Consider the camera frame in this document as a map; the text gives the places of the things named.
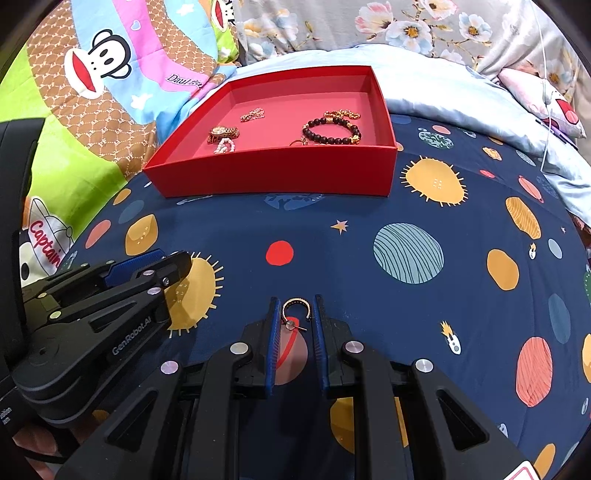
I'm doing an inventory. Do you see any pink white plush toy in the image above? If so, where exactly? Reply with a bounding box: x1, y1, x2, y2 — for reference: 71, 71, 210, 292
498, 68, 586, 140

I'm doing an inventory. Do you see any gold hoop ring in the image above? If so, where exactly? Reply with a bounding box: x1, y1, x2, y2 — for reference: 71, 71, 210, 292
280, 297, 314, 332

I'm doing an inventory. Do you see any navy planet print bedsheet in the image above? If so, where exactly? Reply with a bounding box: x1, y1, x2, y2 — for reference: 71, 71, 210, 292
66, 115, 590, 479

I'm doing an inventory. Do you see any red jewelry tray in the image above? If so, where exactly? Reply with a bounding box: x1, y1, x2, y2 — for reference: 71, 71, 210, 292
143, 65, 398, 197

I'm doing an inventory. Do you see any gold twisted bangle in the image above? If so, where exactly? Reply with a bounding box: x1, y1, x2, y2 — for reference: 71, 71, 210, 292
290, 137, 308, 146

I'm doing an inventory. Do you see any light blue pillow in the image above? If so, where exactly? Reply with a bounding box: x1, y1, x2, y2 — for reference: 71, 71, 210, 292
224, 44, 591, 224

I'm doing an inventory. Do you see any grey floral blanket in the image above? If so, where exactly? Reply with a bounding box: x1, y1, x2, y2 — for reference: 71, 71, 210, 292
228, 0, 590, 112

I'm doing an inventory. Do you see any dark bead bracelet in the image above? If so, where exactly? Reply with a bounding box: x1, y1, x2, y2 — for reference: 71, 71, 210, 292
301, 115, 364, 146

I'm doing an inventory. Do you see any colourful monkey cartoon quilt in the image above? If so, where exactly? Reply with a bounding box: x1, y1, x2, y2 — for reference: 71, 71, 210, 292
1, 1, 238, 284

